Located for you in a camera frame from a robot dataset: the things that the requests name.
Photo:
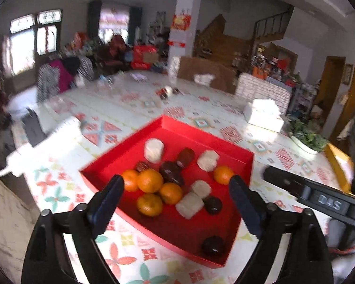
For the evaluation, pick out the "red shallow cardboard tray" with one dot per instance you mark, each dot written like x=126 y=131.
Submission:
x=177 y=227

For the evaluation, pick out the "grey power adapter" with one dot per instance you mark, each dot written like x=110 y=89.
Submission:
x=34 y=128

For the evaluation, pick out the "yellow box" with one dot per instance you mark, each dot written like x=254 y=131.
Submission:
x=338 y=162

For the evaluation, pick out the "glazed wooden entrance door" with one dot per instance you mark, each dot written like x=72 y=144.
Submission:
x=26 y=44

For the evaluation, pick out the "clear plastic bottle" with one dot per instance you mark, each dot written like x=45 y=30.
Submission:
x=173 y=68

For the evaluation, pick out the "patterned tablecloth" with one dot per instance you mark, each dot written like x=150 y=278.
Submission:
x=195 y=103

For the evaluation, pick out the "wooden staircase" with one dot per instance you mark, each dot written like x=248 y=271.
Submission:
x=219 y=38

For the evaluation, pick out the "magenta garment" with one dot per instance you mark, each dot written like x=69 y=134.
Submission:
x=60 y=75

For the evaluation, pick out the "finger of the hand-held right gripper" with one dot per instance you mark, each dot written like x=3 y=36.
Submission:
x=284 y=182

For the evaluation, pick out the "white bottle cap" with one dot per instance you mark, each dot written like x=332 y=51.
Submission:
x=168 y=89

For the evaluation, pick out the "red gift box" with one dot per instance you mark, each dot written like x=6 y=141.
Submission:
x=143 y=56

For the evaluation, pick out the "cluttered goods shelf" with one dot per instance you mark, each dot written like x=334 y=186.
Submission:
x=272 y=65

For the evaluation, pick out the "white tissue box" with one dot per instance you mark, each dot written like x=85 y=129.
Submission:
x=263 y=114

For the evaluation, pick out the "white patterned carton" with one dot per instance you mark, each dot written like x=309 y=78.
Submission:
x=263 y=88

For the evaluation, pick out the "red wall calendar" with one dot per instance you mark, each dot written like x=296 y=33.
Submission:
x=179 y=26

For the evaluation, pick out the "green plant in white pot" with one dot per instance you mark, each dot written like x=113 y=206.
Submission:
x=307 y=137

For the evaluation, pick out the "red bottle cap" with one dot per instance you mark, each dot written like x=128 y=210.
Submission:
x=160 y=91

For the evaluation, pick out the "window with dark curtains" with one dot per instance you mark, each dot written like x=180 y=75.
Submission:
x=114 y=20

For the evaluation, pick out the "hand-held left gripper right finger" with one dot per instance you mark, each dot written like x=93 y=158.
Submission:
x=242 y=204

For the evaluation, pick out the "white power strip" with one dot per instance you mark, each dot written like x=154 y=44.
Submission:
x=47 y=142

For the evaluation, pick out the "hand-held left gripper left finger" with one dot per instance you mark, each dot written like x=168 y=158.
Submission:
x=109 y=201

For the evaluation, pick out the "small white card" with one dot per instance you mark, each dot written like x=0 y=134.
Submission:
x=139 y=77

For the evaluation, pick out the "brown cardboard box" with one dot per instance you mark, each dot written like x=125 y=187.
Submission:
x=210 y=68

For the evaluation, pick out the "black white checked jacket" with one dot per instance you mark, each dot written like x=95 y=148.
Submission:
x=44 y=80

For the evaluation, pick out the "dark metal cap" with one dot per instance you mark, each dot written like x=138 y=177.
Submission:
x=164 y=95
x=176 y=91

